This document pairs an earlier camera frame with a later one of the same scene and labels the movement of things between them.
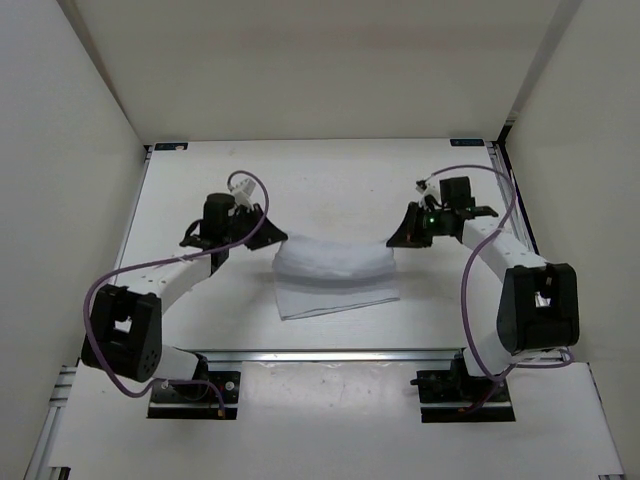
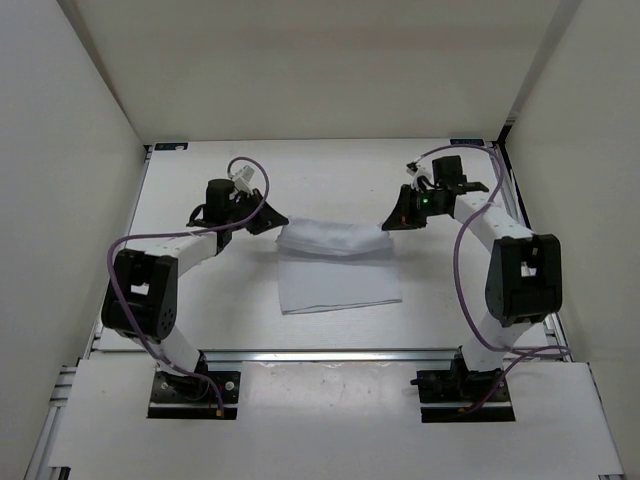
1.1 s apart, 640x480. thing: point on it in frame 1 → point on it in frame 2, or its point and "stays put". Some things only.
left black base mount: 209,395 stays put
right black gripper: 408,234 → 403,216
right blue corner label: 467,142 stays put
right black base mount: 456,396 stays put
